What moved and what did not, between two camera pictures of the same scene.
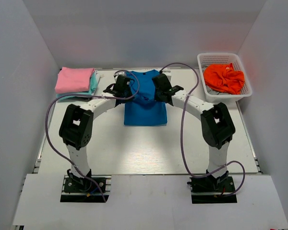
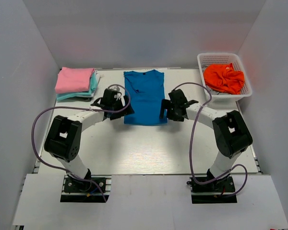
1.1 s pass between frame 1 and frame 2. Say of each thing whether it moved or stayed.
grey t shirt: stayed
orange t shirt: stayed
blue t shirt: stayed
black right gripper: moved
